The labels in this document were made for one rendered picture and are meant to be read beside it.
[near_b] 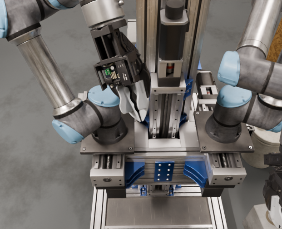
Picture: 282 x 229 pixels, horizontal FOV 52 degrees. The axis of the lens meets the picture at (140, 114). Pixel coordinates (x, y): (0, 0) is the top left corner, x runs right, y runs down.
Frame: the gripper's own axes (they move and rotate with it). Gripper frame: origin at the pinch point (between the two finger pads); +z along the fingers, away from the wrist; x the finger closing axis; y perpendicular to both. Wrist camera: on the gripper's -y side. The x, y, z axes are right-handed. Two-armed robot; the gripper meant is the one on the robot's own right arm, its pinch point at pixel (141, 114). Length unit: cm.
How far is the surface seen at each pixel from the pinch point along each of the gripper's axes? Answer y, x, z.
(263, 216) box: -39, 21, 63
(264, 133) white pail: -146, 34, 82
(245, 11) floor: -385, 57, 12
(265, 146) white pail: -143, 34, 91
